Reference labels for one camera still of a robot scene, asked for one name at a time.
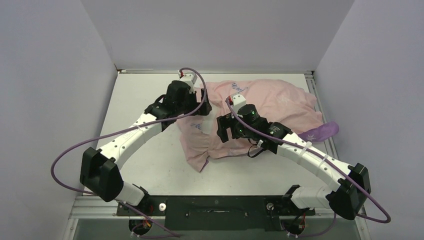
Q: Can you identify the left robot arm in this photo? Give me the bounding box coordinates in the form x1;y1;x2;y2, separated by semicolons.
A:
79;76;212;215

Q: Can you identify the white pillow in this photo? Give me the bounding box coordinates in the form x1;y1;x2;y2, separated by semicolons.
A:
201;113;214;135

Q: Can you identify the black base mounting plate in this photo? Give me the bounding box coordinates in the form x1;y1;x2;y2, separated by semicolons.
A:
135;195;304;231

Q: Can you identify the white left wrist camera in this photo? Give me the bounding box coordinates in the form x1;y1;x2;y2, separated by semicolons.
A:
179;71;198;93

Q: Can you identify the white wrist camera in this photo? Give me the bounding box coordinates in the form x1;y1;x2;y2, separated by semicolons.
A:
179;71;198;93
228;93;246;113

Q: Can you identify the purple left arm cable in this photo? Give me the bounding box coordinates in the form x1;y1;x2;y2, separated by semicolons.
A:
50;67;209;239

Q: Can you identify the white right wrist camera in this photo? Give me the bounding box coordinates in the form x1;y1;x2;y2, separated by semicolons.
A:
228;93;246;113

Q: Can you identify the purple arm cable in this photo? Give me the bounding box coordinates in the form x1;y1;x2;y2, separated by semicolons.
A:
50;67;209;239
225;97;392;239

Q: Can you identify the purple Elsa print pillowcase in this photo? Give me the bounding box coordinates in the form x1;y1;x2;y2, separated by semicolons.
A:
176;79;339;172

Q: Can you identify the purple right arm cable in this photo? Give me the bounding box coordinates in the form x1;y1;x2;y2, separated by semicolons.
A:
225;97;392;239

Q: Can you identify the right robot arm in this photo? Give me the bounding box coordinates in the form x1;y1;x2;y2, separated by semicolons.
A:
216;104;371;220

